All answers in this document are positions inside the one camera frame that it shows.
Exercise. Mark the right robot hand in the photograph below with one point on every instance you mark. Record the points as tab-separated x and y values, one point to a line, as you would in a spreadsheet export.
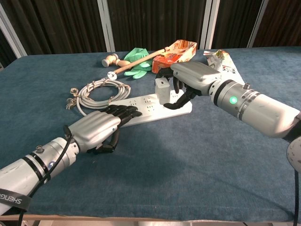
197	75

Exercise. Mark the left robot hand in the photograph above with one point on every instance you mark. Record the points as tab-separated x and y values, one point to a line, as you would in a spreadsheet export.
96	127

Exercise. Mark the grey power adapter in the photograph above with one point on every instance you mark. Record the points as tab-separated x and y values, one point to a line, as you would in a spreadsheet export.
162	93

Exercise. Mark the white power strip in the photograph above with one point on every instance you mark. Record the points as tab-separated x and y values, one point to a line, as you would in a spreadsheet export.
152	113

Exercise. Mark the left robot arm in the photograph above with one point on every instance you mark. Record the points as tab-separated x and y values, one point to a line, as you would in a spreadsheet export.
23	171

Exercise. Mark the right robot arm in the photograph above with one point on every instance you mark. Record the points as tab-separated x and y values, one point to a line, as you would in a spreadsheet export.
263	110

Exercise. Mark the orange snack box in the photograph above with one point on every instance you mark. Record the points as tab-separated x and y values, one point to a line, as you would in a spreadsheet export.
181	50

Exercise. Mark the white snack bag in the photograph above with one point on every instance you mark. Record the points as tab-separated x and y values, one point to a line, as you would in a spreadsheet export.
225	63

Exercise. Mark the dark folding partition panel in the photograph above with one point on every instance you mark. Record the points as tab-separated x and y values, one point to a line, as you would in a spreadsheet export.
160	23
61	26
235	23
5	51
282	21

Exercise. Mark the green rubber glove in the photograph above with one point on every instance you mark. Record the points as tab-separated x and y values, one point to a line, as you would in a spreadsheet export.
136	55

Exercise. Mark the small wooden mallet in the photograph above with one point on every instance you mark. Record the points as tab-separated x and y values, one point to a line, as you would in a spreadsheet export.
113	60

